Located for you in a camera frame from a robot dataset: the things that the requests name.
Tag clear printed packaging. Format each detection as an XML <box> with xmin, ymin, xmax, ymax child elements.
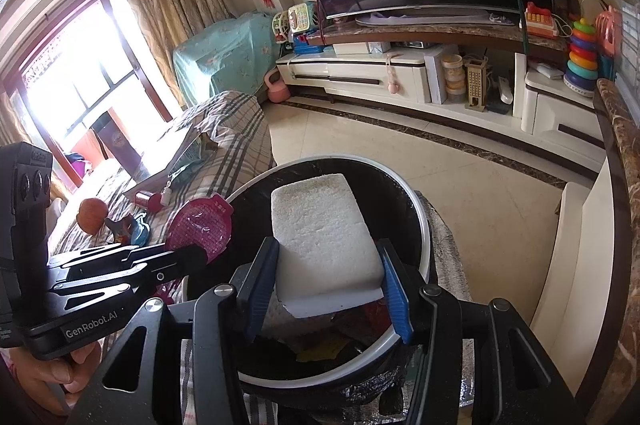
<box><xmin>612</xmin><ymin>0</ymin><xmax>640</xmax><ymax>86</ymax></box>

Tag teal cloth furniture cover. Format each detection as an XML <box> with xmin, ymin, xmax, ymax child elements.
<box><xmin>172</xmin><ymin>12</ymin><xmax>288</xmax><ymax>106</ymax></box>

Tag cardboard sheet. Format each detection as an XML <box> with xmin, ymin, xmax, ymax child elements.
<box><xmin>122</xmin><ymin>122</ymin><xmax>206</xmax><ymax>196</ymax></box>

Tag person's left hand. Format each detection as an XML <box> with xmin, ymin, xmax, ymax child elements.
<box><xmin>10</xmin><ymin>338</ymin><xmax>104</xmax><ymax>414</ymax></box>

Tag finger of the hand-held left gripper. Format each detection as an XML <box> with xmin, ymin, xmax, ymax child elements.
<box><xmin>46</xmin><ymin>245</ymin><xmax>167</xmax><ymax>282</ymax></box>
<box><xmin>49</xmin><ymin>245</ymin><xmax>209</xmax><ymax>304</ymax></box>

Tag wooden building model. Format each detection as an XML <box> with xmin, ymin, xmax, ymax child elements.
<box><xmin>464</xmin><ymin>58</ymin><xmax>488</xmax><ymax>113</ymax></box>

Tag pink kettlebell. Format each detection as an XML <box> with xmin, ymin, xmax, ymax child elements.
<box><xmin>265</xmin><ymin>70</ymin><xmax>292</xmax><ymax>104</ymax></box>

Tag stacked yellow containers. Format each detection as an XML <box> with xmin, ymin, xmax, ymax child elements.
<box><xmin>442</xmin><ymin>54</ymin><xmax>465</xmax><ymax>103</ymax></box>

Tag brown marble counter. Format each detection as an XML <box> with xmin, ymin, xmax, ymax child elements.
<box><xmin>575</xmin><ymin>78</ymin><xmax>640</xmax><ymax>425</ymax></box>

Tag yellow toy phone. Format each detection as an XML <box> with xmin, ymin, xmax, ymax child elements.
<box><xmin>287</xmin><ymin>4</ymin><xmax>316</xmax><ymax>33</ymax></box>

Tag beige curtain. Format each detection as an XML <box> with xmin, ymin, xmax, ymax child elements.
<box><xmin>115</xmin><ymin>0</ymin><xmax>236</xmax><ymax>106</ymax></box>

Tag red toy phone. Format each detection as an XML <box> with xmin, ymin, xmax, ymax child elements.
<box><xmin>520</xmin><ymin>2</ymin><xmax>560</xmax><ymax>38</ymax></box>

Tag green and white toy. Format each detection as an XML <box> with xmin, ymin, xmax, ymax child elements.
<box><xmin>272</xmin><ymin>11</ymin><xmax>291</xmax><ymax>43</ymax></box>

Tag plaid sofa cover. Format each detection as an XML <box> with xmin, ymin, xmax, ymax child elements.
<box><xmin>50</xmin><ymin>90</ymin><xmax>276</xmax><ymax>425</ymax></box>

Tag white television cabinet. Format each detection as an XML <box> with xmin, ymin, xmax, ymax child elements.
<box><xmin>275</xmin><ymin>22</ymin><xmax>608</xmax><ymax>176</ymax></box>

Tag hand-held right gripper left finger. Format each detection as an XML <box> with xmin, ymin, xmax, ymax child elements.
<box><xmin>65</xmin><ymin>237</ymin><xmax>281</xmax><ymax>425</ymax></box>

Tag black bin with white rim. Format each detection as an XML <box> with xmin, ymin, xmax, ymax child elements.
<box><xmin>182</xmin><ymin>156</ymin><xmax>440</xmax><ymax>406</ymax></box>

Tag white bench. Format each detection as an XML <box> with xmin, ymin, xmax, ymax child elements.
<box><xmin>530</xmin><ymin>155</ymin><xmax>631</xmax><ymax>386</ymax></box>

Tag white foam block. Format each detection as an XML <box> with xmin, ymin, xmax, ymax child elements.
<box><xmin>270</xmin><ymin>174</ymin><xmax>385</xmax><ymax>320</ymax></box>

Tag orange fruit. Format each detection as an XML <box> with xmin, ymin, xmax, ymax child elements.
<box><xmin>76</xmin><ymin>198</ymin><xmax>108</xmax><ymax>235</ymax></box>

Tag rainbow stacking ring toy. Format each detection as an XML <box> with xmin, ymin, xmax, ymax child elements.
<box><xmin>564</xmin><ymin>18</ymin><xmax>600</xmax><ymax>93</ymax></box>

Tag blue plastic toy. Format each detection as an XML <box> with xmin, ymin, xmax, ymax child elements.
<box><xmin>105</xmin><ymin>212</ymin><xmax>151</xmax><ymax>246</ymax></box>

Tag pink plastic toy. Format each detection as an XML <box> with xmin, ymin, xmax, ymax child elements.
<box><xmin>595</xmin><ymin>5</ymin><xmax>623</xmax><ymax>78</ymax></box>

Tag white set-top box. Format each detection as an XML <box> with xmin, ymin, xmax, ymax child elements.
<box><xmin>332</xmin><ymin>41</ymin><xmax>391</xmax><ymax>55</ymax></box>

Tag red can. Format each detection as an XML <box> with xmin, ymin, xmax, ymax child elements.
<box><xmin>134</xmin><ymin>190</ymin><xmax>166</xmax><ymax>212</ymax></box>

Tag pink mesh plastic lid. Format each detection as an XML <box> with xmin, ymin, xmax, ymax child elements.
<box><xmin>152</xmin><ymin>192</ymin><xmax>235</xmax><ymax>306</ymax></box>

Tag pink hanging toy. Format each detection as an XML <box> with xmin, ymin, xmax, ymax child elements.
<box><xmin>384</xmin><ymin>54</ymin><xmax>401</xmax><ymax>96</ymax></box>

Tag dark tall bin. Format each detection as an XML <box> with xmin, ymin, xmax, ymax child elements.
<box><xmin>91</xmin><ymin>108</ymin><xmax>143</xmax><ymax>173</ymax></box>

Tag wooden framed window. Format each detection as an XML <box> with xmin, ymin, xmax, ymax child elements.
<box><xmin>15</xmin><ymin>0</ymin><xmax>183</xmax><ymax>186</ymax></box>

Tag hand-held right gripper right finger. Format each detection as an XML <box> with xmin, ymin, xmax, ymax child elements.
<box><xmin>377</xmin><ymin>238</ymin><xmax>573</xmax><ymax>425</ymax></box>

